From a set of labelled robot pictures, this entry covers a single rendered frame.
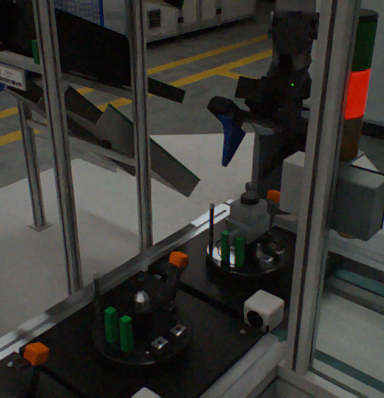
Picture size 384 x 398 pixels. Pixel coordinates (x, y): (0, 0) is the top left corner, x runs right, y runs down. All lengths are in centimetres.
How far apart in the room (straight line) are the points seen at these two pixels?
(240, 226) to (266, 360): 22
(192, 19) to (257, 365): 629
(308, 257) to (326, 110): 18
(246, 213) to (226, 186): 58
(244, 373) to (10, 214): 78
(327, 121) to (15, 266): 78
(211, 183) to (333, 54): 94
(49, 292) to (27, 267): 10
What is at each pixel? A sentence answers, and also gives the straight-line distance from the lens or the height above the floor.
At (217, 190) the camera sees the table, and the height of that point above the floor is 86.
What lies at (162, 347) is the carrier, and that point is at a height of 100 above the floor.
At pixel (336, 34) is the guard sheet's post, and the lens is 62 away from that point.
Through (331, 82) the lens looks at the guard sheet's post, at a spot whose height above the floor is 135.
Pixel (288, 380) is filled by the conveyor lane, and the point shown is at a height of 94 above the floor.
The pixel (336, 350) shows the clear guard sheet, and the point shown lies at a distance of 79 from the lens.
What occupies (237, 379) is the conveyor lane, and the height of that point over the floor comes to 96.
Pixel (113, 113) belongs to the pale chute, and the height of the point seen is 120.
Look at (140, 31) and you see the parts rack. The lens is 96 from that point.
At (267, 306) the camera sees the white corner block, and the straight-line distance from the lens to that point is 89.
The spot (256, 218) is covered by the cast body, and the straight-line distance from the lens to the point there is 95.
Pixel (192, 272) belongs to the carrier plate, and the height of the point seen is 97.
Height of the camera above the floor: 153
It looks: 28 degrees down
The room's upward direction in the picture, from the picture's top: 1 degrees clockwise
